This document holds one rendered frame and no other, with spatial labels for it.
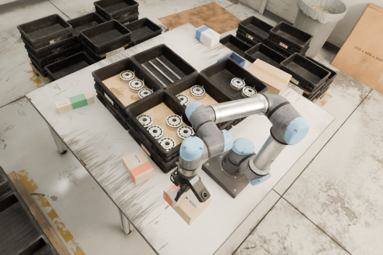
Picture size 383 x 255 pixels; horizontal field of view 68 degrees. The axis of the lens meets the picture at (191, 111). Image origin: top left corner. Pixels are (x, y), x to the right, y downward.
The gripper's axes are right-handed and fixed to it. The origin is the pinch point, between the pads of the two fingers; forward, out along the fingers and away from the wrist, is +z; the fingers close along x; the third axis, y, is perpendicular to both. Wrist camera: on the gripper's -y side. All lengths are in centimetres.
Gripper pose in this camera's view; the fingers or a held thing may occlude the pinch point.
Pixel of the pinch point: (187, 196)
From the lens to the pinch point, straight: 123.7
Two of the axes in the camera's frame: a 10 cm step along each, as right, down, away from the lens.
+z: -1.1, 6.7, 7.4
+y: -7.0, -5.7, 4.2
